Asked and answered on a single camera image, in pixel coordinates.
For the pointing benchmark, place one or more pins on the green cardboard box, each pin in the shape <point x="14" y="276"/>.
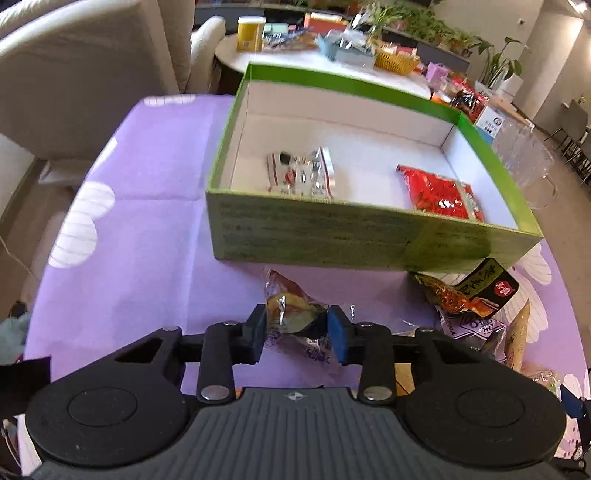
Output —
<point x="323" y="235"/>

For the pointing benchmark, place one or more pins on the red black snack bag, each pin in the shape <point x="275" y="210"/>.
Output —
<point x="468" y="104"/>

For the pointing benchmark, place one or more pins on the beige sofa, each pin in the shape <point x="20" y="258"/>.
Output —
<point x="83" y="69"/>

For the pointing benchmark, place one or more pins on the blue plastic basket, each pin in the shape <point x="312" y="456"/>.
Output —
<point x="344" y="48"/>

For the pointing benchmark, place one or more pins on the clear pastry snack packet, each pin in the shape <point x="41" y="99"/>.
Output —
<point x="291" y="311"/>

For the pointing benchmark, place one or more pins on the white blue carton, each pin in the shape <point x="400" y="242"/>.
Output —
<point x="490" y="123"/>

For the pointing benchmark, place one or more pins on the pink carton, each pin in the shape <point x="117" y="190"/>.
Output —
<point x="437" y="74"/>

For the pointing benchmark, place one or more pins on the round white table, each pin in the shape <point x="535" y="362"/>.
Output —
<point x="295" y="57"/>

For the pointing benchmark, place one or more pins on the white purple snack packet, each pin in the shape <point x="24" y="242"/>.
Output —
<point x="466" y="326"/>

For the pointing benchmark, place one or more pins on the purple floral tablecloth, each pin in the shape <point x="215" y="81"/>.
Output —
<point x="152" y="221"/>

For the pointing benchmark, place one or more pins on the pile of snack packets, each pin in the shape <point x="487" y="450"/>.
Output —
<point x="288" y="39"/>

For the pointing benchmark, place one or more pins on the black green snack packet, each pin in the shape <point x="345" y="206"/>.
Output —
<point x="466" y="290"/>

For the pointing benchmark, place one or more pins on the row of potted plants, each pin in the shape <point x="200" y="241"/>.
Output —
<point x="438" y="27"/>

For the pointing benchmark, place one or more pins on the yellow wicker basket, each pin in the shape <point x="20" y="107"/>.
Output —
<point x="396" y="62"/>

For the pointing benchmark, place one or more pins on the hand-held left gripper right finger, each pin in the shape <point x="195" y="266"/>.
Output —
<point x="337" y="338"/>

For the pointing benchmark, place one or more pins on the white red silver snack packet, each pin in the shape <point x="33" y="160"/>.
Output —
<point x="300" y="173"/>

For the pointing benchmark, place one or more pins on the yellow canister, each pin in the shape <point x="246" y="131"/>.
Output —
<point x="250" y="33"/>

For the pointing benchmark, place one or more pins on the clear plastic container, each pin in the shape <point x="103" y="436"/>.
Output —
<point x="524" y="157"/>

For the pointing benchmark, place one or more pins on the teal cloth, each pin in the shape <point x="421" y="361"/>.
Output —
<point x="11" y="334"/>

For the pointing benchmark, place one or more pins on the spider plant in vase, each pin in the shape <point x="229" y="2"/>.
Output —
<point x="381" y="16"/>

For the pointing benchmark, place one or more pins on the large potted plant white pot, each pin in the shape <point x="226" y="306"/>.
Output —
<point x="501" y="64"/>

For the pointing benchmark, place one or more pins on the dining chair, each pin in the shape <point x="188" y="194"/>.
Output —
<point x="577" y="134"/>

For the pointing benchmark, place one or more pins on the dark cloth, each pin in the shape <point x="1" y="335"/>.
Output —
<point x="23" y="383"/>

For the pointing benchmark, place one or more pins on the orange box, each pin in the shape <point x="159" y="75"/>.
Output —
<point x="323" y="22"/>

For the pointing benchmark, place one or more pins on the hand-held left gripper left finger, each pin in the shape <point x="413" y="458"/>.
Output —
<point x="257" y="333"/>

